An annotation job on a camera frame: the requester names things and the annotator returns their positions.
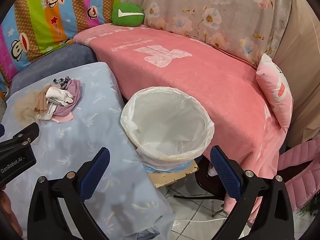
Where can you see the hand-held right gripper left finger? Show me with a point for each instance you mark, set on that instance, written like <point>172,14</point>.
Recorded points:
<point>96,172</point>

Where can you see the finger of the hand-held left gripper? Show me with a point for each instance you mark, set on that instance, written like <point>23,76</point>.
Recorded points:
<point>25,133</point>

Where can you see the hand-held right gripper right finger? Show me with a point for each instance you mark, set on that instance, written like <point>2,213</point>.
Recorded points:
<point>225,175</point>

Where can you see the tan nylon stocking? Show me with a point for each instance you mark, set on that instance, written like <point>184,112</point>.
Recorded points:
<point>41,102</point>

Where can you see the blue waste bin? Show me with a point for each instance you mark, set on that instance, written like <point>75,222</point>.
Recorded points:
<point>175,168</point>

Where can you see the purple cloth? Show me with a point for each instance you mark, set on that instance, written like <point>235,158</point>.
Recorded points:
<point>75,92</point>

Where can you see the white plastic bin bag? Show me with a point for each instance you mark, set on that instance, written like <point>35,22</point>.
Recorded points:
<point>162,120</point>

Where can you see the person's left forearm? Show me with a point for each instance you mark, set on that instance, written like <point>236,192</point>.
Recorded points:
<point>7,212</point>

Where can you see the light blue palm print sheet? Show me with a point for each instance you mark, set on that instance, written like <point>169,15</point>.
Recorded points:
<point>100,130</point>

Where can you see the white cloth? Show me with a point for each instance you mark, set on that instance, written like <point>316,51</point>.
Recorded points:
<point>58,96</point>

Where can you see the wooden stool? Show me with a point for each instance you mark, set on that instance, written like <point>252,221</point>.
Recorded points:
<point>170,178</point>

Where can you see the leopard print scrunchie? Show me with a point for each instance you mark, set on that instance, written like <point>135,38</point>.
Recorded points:
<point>61,82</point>

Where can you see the pink puffer jacket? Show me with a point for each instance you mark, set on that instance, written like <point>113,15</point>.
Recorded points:
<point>305,175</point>

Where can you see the blue-grey cushion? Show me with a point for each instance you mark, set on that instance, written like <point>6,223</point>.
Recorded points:
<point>62,55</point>

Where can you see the pink and white pillow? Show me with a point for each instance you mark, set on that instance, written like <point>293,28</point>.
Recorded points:
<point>275,92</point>

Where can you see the pink blanket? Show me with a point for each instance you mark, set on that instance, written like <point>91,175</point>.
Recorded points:
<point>200,75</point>

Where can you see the colourful monkey print quilt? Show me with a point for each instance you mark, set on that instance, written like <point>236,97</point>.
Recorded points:
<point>37,17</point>

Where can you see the green pillow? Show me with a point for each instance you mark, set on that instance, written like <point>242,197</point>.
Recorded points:
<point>125,17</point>

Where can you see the grey floral blanket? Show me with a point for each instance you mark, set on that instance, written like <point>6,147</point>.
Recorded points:
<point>212,5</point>

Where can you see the black chair frame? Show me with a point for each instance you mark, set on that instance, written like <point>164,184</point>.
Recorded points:
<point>207,180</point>

